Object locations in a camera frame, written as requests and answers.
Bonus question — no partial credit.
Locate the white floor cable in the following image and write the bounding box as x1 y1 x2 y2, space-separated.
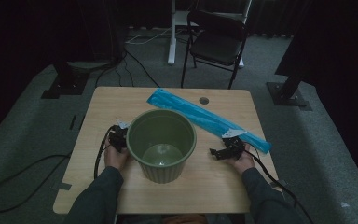
124 26 172 46

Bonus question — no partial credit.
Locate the black slanted stand base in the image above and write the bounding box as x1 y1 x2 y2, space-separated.
266 70 313 112

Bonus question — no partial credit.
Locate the curved black floor cable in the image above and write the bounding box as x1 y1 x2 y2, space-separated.
94 56 127 89

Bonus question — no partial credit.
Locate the green plastic trash bin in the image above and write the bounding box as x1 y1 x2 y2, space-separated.
126 108 198 185

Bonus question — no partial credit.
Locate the long black floor cable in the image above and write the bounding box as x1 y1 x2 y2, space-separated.
124 49 161 89

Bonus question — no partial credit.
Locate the hand-held gripper black cable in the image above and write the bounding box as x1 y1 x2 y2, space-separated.
93 125 117 180
244 144 315 224

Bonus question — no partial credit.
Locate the black folding chair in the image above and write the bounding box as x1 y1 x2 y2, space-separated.
180 9 250 91

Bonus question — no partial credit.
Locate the grey tape strip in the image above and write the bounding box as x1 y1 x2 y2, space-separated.
50 181 73 191
269 179 289 189

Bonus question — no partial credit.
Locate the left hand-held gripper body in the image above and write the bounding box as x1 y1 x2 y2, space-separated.
108 119 131 153

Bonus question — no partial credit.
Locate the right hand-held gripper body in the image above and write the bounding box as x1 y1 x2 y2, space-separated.
221 129 249 161

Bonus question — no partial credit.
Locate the left hand-held gripper black cable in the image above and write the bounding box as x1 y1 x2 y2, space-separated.
93 125 117 180

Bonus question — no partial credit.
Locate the blue plastic garbage bag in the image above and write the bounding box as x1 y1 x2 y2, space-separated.
146 88 273 155

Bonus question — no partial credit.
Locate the person's left hand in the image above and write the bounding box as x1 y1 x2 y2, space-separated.
103 137 131 172

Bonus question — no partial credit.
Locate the person's right hand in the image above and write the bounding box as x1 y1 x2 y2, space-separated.
228 143 256 175

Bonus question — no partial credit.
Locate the right hand-held gripper black cable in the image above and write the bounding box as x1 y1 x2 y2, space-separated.
244 144 315 224

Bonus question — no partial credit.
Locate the thin black floor cable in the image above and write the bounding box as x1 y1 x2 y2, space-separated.
115 59 135 88

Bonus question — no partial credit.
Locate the looped thick black floor cable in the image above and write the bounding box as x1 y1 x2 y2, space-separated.
0 153 73 215

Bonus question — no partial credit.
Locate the black stand with square base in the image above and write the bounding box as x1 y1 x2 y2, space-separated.
40 60 90 100

